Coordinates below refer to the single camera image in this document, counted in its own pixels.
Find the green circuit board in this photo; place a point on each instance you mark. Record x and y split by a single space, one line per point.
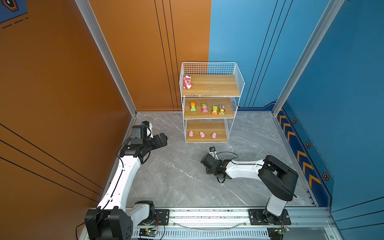
281 230
147 233

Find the aluminium front rail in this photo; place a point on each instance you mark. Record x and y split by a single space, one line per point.
233 223

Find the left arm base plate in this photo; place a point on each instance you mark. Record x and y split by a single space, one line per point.
161 215

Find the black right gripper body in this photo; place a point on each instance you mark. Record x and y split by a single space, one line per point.
210 172

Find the green orange toy truck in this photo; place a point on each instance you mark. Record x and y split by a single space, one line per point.
215 110

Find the white wire wooden shelf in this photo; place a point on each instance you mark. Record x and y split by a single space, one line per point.
214 84

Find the left green circuit board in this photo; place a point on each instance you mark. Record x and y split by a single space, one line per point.
147 233

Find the orange green toy car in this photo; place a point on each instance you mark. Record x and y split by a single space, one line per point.
193 107

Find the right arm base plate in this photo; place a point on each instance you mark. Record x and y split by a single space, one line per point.
260 217

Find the green grey toy truck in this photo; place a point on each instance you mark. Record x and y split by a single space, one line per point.
222 110

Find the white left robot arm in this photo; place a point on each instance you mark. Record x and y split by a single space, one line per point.
110 220

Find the pink toy truck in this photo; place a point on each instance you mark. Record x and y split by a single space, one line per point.
204 108

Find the right green circuit board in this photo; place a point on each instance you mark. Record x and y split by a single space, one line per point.
281 230

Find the pink bear toy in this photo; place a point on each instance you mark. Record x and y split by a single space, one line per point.
187 82

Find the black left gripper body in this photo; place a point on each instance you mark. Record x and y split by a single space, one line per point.
154 143

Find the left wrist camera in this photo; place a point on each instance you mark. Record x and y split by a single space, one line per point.
148 129

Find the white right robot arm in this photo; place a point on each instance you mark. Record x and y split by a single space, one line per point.
279 178

